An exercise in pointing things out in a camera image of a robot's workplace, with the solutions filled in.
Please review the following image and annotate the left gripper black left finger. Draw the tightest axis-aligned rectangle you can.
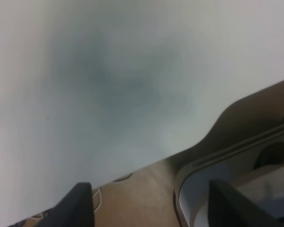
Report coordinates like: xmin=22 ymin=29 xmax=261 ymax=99
xmin=37 ymin=183 xmax=95 ymax=227

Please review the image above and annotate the grey cart base frame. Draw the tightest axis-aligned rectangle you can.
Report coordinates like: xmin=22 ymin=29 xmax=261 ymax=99
xmin=174 ymin=118 xmax=284 ymax=227

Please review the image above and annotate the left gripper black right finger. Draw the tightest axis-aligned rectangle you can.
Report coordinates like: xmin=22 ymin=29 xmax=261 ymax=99
xmin=208 ymin=180 xmax=283 ymax=227

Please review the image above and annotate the white cable on floor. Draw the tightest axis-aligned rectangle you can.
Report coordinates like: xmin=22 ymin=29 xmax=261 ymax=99
xmin=30 ymin=174 xmax=133 ymax=219

